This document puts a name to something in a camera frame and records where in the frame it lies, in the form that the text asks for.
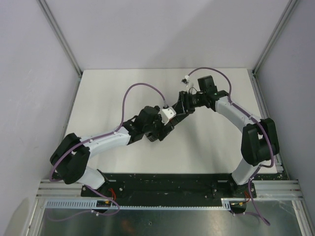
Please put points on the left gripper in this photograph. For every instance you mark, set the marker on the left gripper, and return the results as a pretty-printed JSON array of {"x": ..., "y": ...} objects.
[{"x": 160, "y": 134}]

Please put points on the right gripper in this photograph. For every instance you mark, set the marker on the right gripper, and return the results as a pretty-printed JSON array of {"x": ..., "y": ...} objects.
[{"x": 183, "y": 104}]

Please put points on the black plastic tool case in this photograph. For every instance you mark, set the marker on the black plastic tool case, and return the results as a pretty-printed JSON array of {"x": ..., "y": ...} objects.
[{"x": 179, "y": 117}]

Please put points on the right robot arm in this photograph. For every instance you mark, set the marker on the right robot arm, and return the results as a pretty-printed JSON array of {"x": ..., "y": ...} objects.
[{"x": 259, "y": 142}]

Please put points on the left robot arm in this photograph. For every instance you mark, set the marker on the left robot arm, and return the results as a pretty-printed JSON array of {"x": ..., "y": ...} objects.
[{"x": 70, "y": 159}]

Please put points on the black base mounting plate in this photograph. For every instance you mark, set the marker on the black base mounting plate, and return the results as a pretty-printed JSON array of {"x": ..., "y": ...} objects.
[{"x": 172, "y": 188}]

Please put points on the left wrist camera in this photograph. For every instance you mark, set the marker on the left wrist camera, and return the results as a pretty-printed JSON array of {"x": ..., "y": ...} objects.
[{"x": 167, "y": 114}]

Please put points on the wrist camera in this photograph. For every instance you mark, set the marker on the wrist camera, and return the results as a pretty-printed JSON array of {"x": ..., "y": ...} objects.
[
  {"x": 167, "y": 114},
  {"x": 187, "y": 82}
]

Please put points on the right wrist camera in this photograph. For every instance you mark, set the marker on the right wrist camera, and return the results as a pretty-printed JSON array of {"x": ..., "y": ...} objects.
[{"x": 187, "y": 82}]

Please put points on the grey slotted cable duct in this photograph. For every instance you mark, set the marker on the grey slotted cable duct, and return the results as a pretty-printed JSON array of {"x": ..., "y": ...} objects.
[{"x": 220, "y": 204}]

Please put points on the right aluminium frame post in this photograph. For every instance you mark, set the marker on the right aluminium frame post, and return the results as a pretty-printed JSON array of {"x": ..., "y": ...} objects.
[{"x": 276, "y": 33}]

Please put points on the aluminium frame post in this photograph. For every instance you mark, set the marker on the aluminium frame post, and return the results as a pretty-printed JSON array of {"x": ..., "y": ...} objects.
[
  {"x": 47, "y": 12},
  {"x": 276, "y": 33}
]

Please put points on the left aluminium frame post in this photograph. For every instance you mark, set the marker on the left aluminium frame post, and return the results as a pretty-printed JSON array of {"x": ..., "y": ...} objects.
[{"x": 47, "y": 12}]

